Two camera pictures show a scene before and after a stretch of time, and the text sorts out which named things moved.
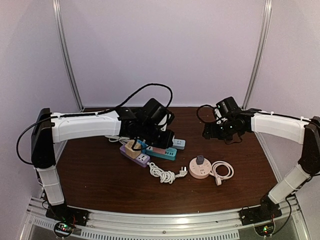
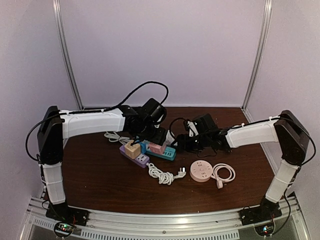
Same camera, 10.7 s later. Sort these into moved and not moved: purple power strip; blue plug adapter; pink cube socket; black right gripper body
Moved: black right gripper body
Not moved: pink cube socket; purple power strip; blue plug adapter
